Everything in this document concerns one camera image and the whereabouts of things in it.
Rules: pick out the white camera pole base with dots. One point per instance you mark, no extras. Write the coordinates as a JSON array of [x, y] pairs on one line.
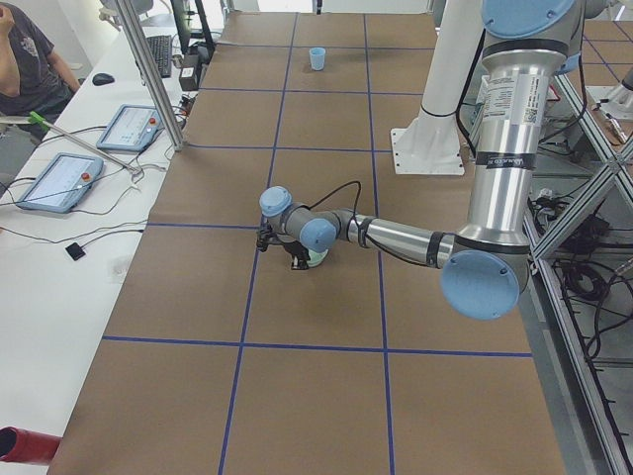
[[430, 144]]

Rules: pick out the near teach pendant tablet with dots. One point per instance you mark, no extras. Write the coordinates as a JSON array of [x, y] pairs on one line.
[[63, 183]]

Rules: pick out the far teach pendant tablet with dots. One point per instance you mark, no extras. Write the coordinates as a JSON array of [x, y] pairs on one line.
[[132, 129]]

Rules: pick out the black keyboard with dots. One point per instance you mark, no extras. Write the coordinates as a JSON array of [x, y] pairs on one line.
[[161, 50]]

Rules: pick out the teach pendant tablet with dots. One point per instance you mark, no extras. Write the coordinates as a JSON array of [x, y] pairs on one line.
[[132, 129], [63, 183]]

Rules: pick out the small black square pad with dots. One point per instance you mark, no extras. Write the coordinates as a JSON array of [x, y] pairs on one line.
[[75, 251]]

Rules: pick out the seated person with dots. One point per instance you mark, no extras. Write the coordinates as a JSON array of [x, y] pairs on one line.
[[34, 77]]

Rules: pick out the aluminium frame post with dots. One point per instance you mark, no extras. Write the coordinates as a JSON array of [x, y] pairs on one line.
[[149, 71]]

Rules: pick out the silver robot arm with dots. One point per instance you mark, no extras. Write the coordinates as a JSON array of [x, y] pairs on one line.
[[484, 267]]

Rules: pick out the black computer mouse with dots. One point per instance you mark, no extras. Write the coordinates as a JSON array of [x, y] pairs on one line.
[[100, 79]]

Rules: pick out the metal rod green handle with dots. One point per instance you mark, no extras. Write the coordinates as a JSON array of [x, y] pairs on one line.
[[36, 119]]

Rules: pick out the light green ceramic bowl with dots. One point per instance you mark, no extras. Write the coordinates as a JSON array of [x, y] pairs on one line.
[[316, 258]]

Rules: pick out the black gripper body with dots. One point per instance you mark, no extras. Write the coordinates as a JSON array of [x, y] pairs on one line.
[[295, 249]]

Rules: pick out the light blue paper cup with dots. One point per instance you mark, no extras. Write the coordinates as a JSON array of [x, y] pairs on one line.
[[317, 58]]

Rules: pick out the red cylinder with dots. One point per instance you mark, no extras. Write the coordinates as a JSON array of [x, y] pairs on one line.
[[19, 445]]

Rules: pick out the black power supply box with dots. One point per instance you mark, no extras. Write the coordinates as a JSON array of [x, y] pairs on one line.
[[190, 72]]

